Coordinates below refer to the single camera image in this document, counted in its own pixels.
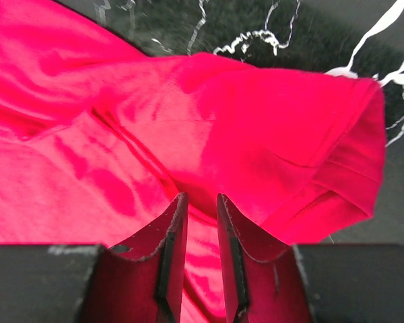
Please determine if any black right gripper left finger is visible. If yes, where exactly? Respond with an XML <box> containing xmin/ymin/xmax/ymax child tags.
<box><xmin>0</xmin><ymin>193</ymin><xmax>188</xmax><ymax>322</ymax></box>

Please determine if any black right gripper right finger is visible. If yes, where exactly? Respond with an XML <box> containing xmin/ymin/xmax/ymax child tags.
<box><xmin>217</xmin><ymin>194</ymin><xmax>404</xmax><ymax>322</ymax></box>

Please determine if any pink t shirt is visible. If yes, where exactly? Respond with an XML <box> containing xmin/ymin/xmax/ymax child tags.
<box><xmin>0</xmin><ymin>1</ymin><xmax>386</xmax><ymax>322</ymax></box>

